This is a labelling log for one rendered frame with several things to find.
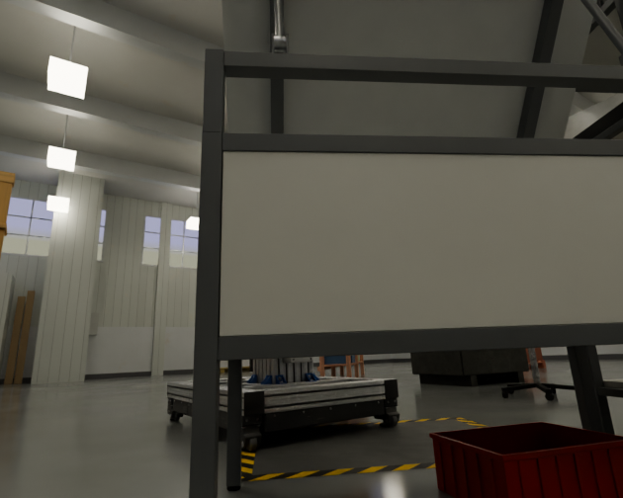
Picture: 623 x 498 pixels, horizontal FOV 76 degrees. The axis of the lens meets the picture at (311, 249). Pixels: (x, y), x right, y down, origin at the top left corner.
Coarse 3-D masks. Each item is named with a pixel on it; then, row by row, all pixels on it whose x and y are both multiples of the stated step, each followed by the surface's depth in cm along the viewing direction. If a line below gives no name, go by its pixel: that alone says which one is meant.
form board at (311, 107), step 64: (256, 0) 118; (320, 0) 119; (384, 0) 121; (448, 0) 123; (512, 0) 125; (576, 0) 126; (256, 128) 131; (320, 128) 133; (384, 128) 135; (448, 128) 137; (512, 128) 139
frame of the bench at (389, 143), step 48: (240, 144) 79; (288, 144) 80; (336, 144) 81; (384, 144) 82; (432, 144) 84; (480, 144) 85; (528, 144) 86; (576, 144) 87; (240, 336) 70; (288, 336) 70; (336, 336) 71; (384, 336) 72; (432, 336) 73; (480, 336) 74; (528, 336) 75; (576, 336) 76; (240, 384) 120; (576, 384) 133; (192, 432) 65; (240, 432) 117; (192, 480) 63; (240, 480) 114
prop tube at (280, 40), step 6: (276, 0) 96; (282, 0) 97; (276, 6) 95; (282, 6) 96; (276, 12) 94; (282, 12) 94; (276, 18) 93; (282, 18) 93; (276, 24) 91; (282, 24) 91; (276, 30) 90; (282, 30) 90; (276, 36) 88; (282, 36) 89; (276, 42) 87; (282, 42) 87; (276, 48) 88; (282, 48) 88
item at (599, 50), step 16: (608, 0) 129; (608, 16) 136; (592, 32) 142; (592, 48) 151; (608, 48) 151; (592, 64) 159; (608, 64) 159; (608, 128) 130; (592, 352) 139; (592, 368) 137; (608, 384) 135; (608, 416) 134; (608, 432) 132
